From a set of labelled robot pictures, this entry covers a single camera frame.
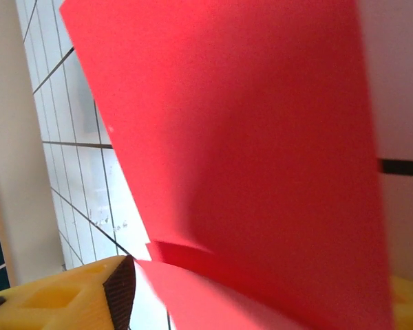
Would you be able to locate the red square paper sheet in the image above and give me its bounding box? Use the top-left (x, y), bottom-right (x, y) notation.
top-left (59, 0), bottom-right (396, 330)

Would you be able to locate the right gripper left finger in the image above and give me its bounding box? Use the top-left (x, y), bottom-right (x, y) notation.
top-left (0, 254), bottom-right (138, 330)

